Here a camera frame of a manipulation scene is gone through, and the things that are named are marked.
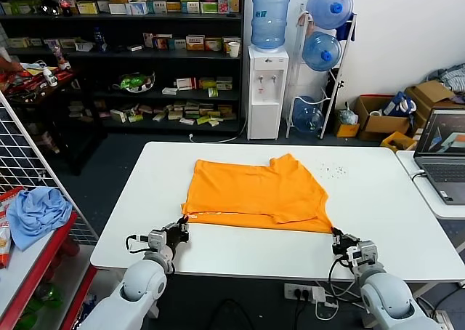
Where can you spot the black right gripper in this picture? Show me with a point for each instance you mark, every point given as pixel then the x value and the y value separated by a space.
pixel 345 244

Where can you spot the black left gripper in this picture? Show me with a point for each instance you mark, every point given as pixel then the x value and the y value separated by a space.
pixel 176 235

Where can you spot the orange t-shirt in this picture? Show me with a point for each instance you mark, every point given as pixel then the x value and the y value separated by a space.
pixel 254 192

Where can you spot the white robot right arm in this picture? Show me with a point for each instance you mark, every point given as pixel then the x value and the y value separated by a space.
pixel 388 297

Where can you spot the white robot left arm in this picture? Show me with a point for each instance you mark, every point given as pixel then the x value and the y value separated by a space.
pixel 141 286

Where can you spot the striped clothes pile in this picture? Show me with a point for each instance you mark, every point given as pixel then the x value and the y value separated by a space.
pixel 450 77

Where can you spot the white plug adapter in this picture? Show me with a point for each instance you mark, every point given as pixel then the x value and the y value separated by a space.
pixel 318 294

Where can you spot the small yellow box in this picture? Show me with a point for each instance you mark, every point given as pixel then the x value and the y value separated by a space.
pixel 347 130

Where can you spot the yellow open carton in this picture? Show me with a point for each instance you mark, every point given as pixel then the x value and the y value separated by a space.
pixel 397 141

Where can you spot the white metal jug rack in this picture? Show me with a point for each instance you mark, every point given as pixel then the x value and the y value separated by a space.
pixel 327 121

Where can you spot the clear bag of items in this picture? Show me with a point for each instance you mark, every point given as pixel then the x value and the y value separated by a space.
pixel 348 116

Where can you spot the cardboard box with orange rim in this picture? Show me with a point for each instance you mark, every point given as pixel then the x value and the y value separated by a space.
pixel 385 124

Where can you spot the grey laptop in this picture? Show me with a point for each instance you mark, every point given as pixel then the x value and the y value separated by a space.
pixel 443 170

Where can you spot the white green flat box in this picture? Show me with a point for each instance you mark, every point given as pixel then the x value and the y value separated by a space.
pixel 118 116

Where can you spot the red framed storage rack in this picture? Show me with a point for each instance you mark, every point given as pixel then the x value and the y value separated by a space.
pixel 78 297

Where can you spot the flat white medicine box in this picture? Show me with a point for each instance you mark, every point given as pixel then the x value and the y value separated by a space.
pixel 170 91
pixel 134 48

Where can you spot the leaning green medicine box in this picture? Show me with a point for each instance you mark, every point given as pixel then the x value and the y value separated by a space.
pixel 213 92

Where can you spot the dark side table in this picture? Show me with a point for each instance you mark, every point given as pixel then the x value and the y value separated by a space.
pixel 83 126

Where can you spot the red white medicine box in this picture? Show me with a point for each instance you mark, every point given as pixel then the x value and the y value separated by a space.
pixel 186 83

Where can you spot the blue white package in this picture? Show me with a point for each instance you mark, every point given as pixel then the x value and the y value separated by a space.
pixel 397 102

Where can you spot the green yellow medicine box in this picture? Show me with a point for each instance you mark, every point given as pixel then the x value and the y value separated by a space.
pixel 207 83

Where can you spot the light blue crumpled cloth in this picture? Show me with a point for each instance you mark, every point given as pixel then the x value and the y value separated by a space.
pixel 36 213

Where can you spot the pale green medicine box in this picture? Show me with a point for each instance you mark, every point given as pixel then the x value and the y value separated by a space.
pixel 224 83

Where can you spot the black folded stand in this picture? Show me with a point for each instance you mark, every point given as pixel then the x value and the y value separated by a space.
pixel 332 86

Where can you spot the white water dispenser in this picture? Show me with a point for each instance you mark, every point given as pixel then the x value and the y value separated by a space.
pixel 267 101

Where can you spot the wrapped fruit bowl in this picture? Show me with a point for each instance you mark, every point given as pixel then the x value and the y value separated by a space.
pixel 134 82

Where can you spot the green plastic bottle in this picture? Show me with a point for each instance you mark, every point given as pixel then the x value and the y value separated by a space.
pixel 28 321
pixel 49 295

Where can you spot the large brown cardboard box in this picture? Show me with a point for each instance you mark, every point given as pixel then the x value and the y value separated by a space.
pixel 432 93

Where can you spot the red white snack bag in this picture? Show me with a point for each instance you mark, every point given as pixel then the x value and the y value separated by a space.
pixel 9 199

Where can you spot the black shelving unit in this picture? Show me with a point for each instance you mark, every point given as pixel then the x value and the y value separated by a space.
pixel 109 64

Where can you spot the orange snack bag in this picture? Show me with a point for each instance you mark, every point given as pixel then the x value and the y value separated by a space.
pixel 4 246

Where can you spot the teal white medicine box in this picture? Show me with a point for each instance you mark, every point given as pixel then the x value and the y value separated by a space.
pixel 179 44

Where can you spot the wide yellow white box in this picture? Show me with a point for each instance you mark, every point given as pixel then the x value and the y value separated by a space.
pixel 195 43

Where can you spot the white paper cup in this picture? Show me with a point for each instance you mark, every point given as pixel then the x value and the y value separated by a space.
pixel 234 49

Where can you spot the red white blue box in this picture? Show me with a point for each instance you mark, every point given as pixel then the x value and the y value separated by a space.
pixel 161 42

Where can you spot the pink white medicine box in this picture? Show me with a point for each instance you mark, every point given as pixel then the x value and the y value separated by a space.
pixel 148 40

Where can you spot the white plastic bottle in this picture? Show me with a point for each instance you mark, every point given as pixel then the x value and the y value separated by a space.
pixel 51 77

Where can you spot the dark blue hanging cloth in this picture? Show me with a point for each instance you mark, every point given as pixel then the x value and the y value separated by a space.
pixel 343 32

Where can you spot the blue plastic bottle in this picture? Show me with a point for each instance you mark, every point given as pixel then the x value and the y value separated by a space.
pixel 99 41

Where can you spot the open white carton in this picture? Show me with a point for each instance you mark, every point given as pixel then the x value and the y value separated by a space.
pixel 84 46

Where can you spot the pink labelled drink bottle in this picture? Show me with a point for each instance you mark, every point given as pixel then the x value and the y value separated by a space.
pixel 61 55

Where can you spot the flat yellow medicine box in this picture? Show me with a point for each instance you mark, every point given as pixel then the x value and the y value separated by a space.
pixel 173 7

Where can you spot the blue white medicine box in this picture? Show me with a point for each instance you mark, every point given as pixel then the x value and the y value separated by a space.
pixel 137 8

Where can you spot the labelled blue water jug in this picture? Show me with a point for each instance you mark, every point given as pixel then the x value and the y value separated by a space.
pixel 270 21

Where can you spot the narrow yellow medicine box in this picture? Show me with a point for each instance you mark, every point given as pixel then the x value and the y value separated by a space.
pixel 234 4

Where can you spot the tall pink blue box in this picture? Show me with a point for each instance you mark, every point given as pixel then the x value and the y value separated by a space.
pixel 223 1

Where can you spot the yellow white medicine box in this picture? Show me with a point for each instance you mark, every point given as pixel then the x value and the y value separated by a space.
pixel 87 7

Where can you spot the cola bottle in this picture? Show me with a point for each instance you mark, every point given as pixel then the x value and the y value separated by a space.
pixel 65 6

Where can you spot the glossy dark round bowl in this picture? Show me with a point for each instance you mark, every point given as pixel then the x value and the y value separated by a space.
pixel 50 6

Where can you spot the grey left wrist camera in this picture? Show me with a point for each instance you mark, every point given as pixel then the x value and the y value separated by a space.
pixel 156 240

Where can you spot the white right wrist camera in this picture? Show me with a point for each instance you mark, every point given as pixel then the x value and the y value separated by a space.
pixel 365 252

